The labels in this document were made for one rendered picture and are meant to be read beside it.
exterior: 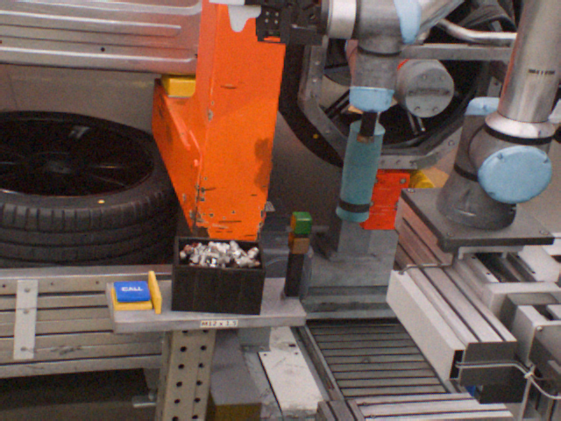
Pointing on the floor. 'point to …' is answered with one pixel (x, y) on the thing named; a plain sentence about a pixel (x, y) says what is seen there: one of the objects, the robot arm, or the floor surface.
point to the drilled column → (185, 374)
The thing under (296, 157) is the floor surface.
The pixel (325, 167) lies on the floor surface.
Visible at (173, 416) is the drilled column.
